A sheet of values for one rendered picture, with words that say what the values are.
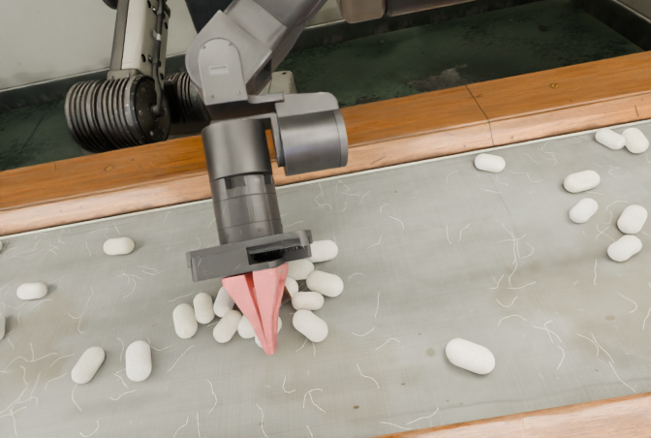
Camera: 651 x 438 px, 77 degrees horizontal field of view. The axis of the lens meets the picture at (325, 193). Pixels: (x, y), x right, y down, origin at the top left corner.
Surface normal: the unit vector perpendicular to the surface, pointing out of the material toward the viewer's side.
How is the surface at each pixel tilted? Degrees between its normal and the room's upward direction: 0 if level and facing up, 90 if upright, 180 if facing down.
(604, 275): 0
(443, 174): 0
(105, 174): 0
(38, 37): 90
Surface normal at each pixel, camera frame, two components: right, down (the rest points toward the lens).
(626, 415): -0.15, -0.69
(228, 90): 0.14, -0.08
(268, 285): 0.02, 0.27
